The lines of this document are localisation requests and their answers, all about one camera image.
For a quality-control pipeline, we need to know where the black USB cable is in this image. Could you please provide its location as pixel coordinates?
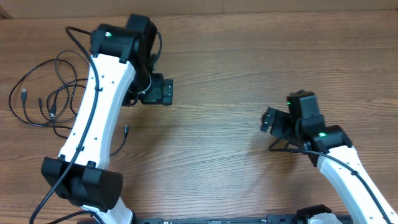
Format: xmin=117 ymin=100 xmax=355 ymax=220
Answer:
xmin=46 ymin=49 xmax=130 ymax=158
xmin=8 ymin=58 xmax=78 ymax=128
xmin=37 ymin=77 xmax=94 ymax=125

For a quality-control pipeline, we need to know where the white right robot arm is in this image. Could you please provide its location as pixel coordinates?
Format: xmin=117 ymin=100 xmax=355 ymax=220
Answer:
xmin=261 ymin=90 xmax=397 ymax=223

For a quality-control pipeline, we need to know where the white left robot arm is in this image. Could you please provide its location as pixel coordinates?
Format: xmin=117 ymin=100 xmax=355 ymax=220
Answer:
xmin=41 ymin=14 xmax=174 ymax=223

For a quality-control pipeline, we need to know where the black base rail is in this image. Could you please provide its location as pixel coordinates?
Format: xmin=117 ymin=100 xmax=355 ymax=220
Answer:
xmin=77 ymin=203 xmax=354 ymax=224

